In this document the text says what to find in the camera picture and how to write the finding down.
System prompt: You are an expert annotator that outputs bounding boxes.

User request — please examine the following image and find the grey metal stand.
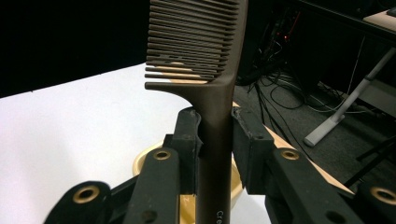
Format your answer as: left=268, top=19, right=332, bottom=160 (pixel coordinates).
left=303, top=7, right=396, bottom=147

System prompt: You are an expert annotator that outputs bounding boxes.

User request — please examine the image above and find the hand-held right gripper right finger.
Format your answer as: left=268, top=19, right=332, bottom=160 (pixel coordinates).
left=232, top=108, right=365, bottom=224

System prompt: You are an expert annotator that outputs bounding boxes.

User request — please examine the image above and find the bundle of floor cables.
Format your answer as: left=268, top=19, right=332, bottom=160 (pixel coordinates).
left=242, top=8, right=368, bottom=125

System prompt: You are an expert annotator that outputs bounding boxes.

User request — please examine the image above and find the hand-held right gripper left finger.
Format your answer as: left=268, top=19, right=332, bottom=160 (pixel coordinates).
left=124, top=106, right=204, bottom=224

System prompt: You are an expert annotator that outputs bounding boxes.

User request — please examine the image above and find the beige square cup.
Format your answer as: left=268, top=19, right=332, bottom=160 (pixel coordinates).
left=132, top=141, right=244, bottom=224

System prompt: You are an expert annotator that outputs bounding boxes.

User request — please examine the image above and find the dark brown comb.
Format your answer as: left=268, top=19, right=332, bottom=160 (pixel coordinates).
left=144, top=0, right=249, bottom=224

